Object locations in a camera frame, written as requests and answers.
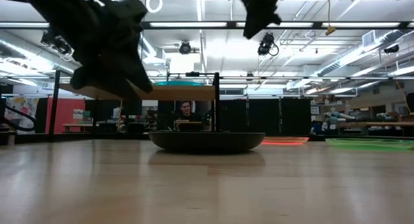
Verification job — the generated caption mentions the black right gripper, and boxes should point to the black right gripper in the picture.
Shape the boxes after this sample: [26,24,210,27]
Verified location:
[237,0,285,40]

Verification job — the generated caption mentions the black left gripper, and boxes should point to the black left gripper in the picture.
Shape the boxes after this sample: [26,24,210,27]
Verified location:
[54,0,153,100]

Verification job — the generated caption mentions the cyan translucent plate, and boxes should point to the cyan translucent plate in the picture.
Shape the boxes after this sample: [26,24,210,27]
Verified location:
[154,80,204,86]

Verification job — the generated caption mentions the black plate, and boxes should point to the black plate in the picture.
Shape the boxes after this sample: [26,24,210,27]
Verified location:
[148,131,266,153]

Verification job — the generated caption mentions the wooden shelf with black legs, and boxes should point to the wooden shelf with black legs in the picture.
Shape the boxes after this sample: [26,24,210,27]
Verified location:
[47,69,221,144]

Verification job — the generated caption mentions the stacked coloured boxes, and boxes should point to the stacked coloured boxes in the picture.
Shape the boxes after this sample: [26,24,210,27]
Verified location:
[73,109,93,124]

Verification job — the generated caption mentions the orange partition panel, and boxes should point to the orange partition panel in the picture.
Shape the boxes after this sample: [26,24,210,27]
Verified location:
[45,97,85,134]

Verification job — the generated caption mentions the black ceiling-mounted device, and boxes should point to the black ceiling-mounted device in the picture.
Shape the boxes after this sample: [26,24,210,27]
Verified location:
[40,31,74,58]

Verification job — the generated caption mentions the person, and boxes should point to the person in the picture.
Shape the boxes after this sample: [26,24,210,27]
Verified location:
[174,100,202,123]

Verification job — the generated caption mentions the black partition screens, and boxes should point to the black partition screens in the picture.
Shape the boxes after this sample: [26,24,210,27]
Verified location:
[85,97,311,136]

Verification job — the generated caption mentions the wooden work table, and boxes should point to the wooden work table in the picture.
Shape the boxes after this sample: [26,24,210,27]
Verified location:
[174,119,203,131]

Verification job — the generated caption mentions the floral patterned curtain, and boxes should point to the floral patterned curtain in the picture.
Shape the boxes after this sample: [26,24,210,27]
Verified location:
[5,96,39,131]

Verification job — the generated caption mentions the orange translucent plate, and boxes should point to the orange translucent plate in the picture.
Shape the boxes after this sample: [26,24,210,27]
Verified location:
[261,136,310,146]

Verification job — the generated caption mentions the cluttered wooden workbench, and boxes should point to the cluttered wooden workbench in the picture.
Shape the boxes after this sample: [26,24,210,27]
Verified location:
[310,109,414,137]

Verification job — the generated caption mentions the green translucent plate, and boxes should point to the green translucent plate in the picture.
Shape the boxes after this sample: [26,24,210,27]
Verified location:
[325,138,414,151]

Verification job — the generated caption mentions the black hanging camera with cable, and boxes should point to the black hanging camera with cable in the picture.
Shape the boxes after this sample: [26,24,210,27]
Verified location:
[257,32,279,56]

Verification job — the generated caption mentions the yellow hanging cable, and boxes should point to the yellow hanging cable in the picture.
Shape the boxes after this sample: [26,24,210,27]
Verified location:
[118,99,124,131]

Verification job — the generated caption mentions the yellow hanging cord hook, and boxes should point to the yellow hanging cord hook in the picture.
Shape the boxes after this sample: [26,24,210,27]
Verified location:
[325,0,336,36]

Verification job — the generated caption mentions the white hanging ring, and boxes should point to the white hanging ring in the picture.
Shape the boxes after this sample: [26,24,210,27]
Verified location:
[145,0,164,14]

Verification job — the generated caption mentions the black looped cable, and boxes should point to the black looped cable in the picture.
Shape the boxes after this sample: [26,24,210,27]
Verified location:
[0,104,37,133]

